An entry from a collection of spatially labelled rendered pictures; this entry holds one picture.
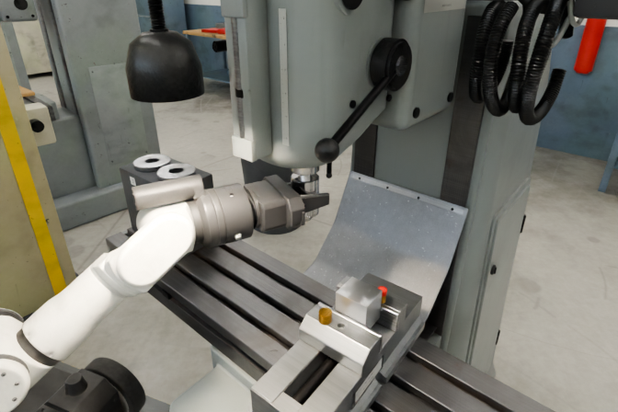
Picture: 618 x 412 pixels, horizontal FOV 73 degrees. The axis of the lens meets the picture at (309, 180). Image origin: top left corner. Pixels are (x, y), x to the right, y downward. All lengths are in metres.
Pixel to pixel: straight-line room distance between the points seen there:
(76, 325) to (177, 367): 1.51
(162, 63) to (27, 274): 2.17
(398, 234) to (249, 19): 0.67
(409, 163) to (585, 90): 3.86
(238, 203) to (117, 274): 0.18
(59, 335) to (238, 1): 0.47
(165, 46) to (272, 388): 0.50
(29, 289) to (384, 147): 2.01
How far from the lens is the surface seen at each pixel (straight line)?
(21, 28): 8.93
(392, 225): 1.04
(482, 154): 0.94
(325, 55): 0.52
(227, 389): 0.93
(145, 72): 0.42
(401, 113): 0.67
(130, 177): 1.12
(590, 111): 4.81
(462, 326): 1.20
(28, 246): 2.46
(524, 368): 2.26
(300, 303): 0.91
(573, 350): 2.44
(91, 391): 1.32
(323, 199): 0.68
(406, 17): 0.65
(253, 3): 0.53
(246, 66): 0.53
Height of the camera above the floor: 1.56
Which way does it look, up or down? 26 degrees down
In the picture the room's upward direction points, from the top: straight up
